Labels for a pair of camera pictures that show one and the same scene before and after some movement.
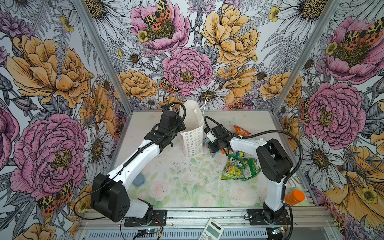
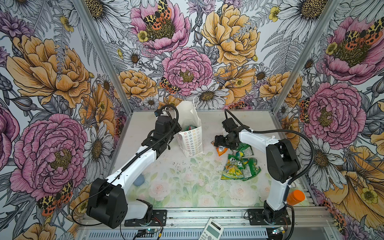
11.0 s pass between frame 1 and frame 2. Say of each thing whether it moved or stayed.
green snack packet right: stayed
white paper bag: stayed
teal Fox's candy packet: moved
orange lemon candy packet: stayed
